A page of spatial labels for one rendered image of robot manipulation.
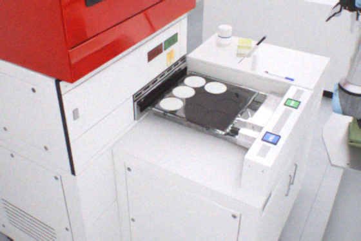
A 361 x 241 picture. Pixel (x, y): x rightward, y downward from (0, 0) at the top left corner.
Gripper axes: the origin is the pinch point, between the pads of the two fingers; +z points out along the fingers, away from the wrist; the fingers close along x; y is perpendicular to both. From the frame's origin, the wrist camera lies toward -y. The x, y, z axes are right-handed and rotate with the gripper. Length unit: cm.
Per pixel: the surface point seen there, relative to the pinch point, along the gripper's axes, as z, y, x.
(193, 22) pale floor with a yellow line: 67, 133, 294
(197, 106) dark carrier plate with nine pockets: 53, -43, 10
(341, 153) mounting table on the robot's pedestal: 42, -3, -34
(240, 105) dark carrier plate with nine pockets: 46, -28, 2
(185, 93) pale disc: 53, -43, 21
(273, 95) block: 37.5, -13.2, 1.6
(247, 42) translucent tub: 23.7, -13.7, 31.2
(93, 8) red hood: 24, -104, 1
